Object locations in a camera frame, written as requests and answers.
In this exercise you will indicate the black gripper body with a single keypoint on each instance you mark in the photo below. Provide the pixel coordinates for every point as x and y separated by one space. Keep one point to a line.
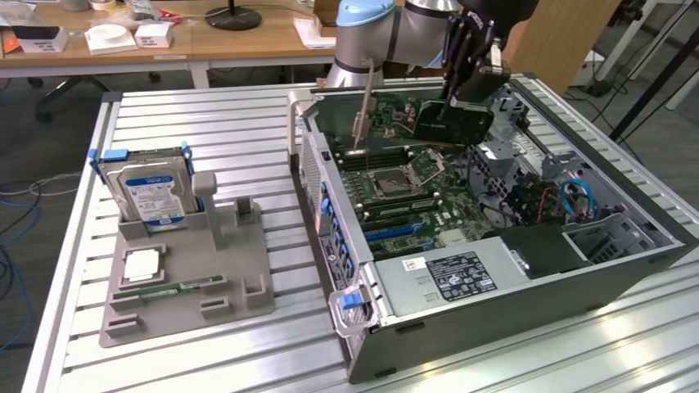
497 16

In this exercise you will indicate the black graphics card metal bracket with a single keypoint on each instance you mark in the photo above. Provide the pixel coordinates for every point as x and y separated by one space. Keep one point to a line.
393 114

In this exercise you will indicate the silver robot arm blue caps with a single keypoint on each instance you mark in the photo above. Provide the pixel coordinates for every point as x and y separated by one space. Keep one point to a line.
372 41

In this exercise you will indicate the wooden cabinet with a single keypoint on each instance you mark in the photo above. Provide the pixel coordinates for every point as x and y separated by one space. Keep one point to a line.
568 41

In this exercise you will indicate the black floor power adapter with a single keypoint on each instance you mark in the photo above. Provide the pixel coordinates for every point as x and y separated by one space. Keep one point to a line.
601 88

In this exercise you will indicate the metal socket cover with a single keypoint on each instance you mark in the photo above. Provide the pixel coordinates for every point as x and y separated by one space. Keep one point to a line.
437 161

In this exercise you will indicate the perforated metal drive cage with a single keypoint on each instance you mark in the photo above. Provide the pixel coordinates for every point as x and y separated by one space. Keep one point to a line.
489 176

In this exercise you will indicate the black RAM slot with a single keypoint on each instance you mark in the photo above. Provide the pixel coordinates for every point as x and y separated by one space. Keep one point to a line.
382 154
396 223
380 163

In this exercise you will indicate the white paper stack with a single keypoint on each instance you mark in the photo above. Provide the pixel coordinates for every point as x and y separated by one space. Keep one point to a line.
314 34

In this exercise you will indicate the open brown cardboard box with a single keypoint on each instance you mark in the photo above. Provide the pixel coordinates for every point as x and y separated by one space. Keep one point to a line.
325 10

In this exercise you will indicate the CPU socket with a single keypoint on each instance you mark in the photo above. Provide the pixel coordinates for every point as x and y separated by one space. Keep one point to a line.
393 184

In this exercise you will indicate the black slanted stand pole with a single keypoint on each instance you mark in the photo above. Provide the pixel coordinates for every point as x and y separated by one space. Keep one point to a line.
658 82

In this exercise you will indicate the green motherboard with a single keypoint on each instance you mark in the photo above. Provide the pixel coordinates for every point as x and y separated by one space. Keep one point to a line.
460 213

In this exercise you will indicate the small silver chipset heatsink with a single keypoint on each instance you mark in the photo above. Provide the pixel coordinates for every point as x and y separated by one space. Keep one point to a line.
450 238

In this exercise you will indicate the wooden office desk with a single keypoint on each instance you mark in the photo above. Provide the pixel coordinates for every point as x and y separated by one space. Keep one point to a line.
246 45
82 57

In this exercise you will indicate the blue expansion slot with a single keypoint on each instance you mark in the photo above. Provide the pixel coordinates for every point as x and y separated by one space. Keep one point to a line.
393 233

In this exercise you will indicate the black round lamp base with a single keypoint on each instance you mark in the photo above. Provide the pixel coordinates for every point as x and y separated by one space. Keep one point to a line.
236 20

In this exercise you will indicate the blue expansion card retainer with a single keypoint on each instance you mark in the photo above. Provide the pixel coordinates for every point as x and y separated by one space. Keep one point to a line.
328 206

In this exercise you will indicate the grey metal disk bay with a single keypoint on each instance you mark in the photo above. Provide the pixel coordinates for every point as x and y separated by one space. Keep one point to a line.
617 229

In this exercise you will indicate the grey power supply unit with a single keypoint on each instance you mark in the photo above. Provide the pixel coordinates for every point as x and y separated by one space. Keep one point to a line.
410 290

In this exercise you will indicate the small red item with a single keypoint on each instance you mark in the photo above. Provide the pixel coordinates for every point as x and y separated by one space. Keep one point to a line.
173 17

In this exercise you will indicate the white cardboard box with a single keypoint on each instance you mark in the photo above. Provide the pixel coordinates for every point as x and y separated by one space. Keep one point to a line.
153 37

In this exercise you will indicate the dark grey open PC case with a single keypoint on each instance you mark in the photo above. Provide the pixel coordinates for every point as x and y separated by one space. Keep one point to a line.
492 319

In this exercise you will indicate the clear plastic bag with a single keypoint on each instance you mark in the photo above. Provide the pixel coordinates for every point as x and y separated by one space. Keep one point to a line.
142 10

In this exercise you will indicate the blue case latch tab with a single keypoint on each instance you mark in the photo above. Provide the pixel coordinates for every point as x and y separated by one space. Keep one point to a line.
352 303

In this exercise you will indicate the hard disk in blue caddy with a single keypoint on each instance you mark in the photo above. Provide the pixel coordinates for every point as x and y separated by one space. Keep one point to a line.
153 196

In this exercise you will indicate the black office chair base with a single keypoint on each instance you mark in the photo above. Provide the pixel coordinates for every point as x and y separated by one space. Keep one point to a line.
71 88

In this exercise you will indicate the grey cup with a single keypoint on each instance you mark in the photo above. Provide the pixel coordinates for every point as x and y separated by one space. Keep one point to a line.
74 5

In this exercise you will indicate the white box black lid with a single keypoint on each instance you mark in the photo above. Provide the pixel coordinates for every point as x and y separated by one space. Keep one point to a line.
41 43

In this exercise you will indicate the silver CPU chip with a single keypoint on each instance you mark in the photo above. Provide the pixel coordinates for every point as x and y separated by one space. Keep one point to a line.
142 266

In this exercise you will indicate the green RAM stick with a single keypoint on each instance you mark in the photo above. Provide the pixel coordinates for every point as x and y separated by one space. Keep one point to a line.
165 287

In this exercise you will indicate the grey plastic parts rack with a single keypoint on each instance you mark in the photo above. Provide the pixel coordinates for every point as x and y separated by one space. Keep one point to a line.
181 315

